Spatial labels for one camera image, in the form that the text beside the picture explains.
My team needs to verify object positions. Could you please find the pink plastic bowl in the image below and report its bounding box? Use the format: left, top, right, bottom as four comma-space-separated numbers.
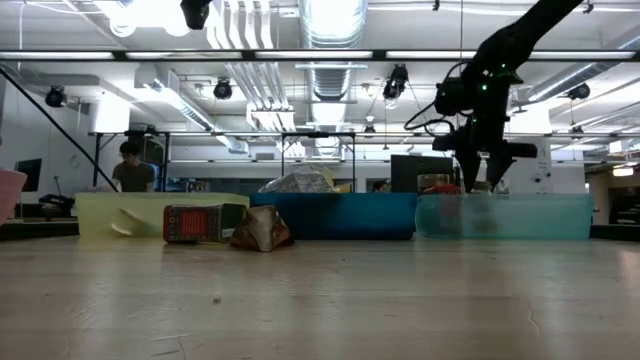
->
0, 168, 29, 224

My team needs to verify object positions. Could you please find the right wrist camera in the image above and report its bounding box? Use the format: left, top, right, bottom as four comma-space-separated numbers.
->
433, 77, 470, 117

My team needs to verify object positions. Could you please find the white square column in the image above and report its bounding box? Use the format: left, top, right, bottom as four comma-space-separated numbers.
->
507, 137, 554, 195

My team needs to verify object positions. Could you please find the small red container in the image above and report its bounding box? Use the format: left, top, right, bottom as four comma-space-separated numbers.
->
422, 184, 466, 196

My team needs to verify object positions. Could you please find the teal blue plastic bin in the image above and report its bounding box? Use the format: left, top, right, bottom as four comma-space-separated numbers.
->
249, 191, 419, 242

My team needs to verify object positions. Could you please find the dark wall screen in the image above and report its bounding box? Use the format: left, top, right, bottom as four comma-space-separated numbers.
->
14, 158, 44, 193

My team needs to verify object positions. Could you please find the long ceiling light strip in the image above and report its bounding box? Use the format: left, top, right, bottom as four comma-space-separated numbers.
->
7, 51, 115, 60
529, 50, 637, 60
385, 50, 477, 60
254, 50, 374, 60
125, 51, 244, 60

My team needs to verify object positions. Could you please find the black horizontal beam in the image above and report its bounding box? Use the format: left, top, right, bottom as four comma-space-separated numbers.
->
0, 48, 640, 63

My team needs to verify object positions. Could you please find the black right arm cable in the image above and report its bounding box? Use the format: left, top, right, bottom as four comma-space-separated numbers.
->
403, 59, 469, 132

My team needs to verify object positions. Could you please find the black background rig frame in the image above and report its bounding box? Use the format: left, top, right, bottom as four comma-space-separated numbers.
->
88, 130, 357, 194

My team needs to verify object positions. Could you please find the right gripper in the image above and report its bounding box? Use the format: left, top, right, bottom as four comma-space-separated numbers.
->
432, 124, 539, 193

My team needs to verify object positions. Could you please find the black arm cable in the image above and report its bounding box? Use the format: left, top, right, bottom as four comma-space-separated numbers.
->
403, 59, 469, 132
0, 66, 120, 193

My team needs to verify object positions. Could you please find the silver ventilation duct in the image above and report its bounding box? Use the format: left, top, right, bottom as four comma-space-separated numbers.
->
298, 0, 370, 101

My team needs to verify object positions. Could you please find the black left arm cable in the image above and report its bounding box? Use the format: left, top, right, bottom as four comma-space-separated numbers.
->
0, 66, 120, 193

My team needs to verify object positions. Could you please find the black monitor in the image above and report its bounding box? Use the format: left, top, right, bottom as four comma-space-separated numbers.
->
389, 154, 457, 194

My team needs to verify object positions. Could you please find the black background cabinet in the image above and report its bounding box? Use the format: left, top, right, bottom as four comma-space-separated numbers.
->
608, 193, 640, 226

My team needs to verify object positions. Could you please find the translucent mint green bin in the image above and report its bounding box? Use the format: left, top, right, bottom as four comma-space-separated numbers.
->
414, 192, 596, 242

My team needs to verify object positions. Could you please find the red patterned tin box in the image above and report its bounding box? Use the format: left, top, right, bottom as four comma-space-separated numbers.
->
163, 202, 247, 245

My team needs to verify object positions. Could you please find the translucent yellow plastic bin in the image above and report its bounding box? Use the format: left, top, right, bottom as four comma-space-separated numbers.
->
74, 192, 251, 240

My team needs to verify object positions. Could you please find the black aluminium table frame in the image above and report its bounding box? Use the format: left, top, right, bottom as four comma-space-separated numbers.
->
0, 219, 640, 242

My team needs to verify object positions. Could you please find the brown foil packet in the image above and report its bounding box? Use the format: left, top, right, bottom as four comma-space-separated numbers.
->
229, 203, 295, 253

